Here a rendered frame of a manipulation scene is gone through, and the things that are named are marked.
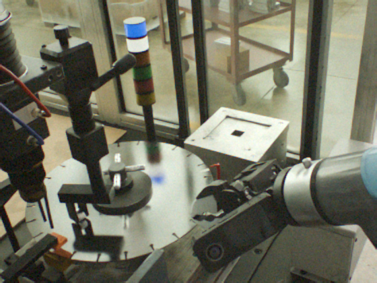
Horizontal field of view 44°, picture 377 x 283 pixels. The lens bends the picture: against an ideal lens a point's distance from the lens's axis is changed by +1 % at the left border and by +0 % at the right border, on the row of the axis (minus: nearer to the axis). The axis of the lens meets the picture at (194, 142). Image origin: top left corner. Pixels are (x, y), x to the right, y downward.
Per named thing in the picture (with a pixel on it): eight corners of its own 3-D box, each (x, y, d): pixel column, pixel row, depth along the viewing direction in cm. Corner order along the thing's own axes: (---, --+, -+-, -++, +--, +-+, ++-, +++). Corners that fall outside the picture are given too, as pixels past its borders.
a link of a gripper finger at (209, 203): (211, 199, 73) (250, 193, 66) (186, 219, 70) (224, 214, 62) (202, 182, 73) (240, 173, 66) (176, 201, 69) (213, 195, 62)
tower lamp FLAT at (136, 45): (136, 44, 103) (134, 30, 101) (153, 46, 101) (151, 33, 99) (123, 51, 100) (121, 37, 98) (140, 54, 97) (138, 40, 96)
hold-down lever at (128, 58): (107, 65, 68) (104, 46, 67) (141, 71, 65) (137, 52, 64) (69, 87, 63) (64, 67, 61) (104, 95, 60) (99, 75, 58)
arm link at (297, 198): (330, 240, 49) (296, 172, 48) (297, 241, 53) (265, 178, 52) (363, 203, 54) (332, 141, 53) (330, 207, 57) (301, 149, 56)
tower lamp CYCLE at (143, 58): (138, 57, 104) (136, 44, 103) (155, 60, 102) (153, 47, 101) (126, 65, 101) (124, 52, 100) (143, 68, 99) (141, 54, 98)
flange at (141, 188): (165, 184, 83) (163, 172, 82) (122, 219, 76) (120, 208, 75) (120, 166, 89) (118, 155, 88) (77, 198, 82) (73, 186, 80)
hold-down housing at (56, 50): (95, 144, 73) (67, 17, 62) (115, 154, 70) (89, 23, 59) (66, 162, 69) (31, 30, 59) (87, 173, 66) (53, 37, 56)
